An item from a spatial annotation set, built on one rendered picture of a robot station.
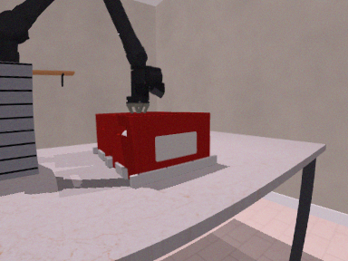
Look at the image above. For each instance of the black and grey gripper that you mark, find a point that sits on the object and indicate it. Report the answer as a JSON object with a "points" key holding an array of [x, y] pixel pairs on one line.
{"points": [[134, 102]]}

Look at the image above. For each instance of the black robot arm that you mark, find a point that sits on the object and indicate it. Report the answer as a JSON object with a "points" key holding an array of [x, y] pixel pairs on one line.
{"points": [[13, 32]]}

